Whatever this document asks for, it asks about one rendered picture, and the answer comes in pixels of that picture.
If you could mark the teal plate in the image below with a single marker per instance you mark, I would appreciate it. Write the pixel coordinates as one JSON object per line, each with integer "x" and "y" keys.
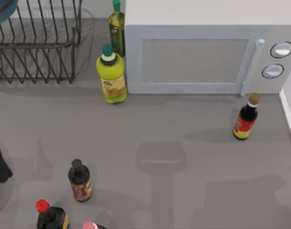
{"x": 2, "y": 10}

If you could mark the pale microwave oven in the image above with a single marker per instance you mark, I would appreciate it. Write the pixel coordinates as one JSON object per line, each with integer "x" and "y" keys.
{"x": 207, "y": 23}

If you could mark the dark bottle with pink cap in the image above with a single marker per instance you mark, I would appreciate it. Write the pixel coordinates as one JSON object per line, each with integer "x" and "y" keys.
{"x": 91, "y": 226}

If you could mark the dark bottle with gold cap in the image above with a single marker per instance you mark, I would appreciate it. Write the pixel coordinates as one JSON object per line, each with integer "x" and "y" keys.
{"x": 246, "y": 121}

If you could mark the microwave oven door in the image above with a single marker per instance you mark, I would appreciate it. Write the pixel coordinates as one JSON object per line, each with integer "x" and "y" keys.
{"x": 193, "y": 62}

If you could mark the tall dark green bottle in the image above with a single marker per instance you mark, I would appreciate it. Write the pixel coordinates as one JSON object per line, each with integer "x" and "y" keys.
{"x": 117, "y": 31}

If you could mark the microwave knob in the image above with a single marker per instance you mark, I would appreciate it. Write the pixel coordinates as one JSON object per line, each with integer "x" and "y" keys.
{"x": 281, "y": 49}
{"x": 272, "y": 70}

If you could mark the light green bottle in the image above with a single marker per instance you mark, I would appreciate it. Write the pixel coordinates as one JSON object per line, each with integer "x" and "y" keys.
{"x": 111, "y": 78}

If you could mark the dark bottle with red cap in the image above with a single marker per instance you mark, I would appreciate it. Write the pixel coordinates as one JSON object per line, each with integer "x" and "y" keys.
{"x": 50, "y": 217}

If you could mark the dark bottle with black cap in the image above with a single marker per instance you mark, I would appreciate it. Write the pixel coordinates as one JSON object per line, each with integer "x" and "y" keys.
{"x": 80, "y": 183}

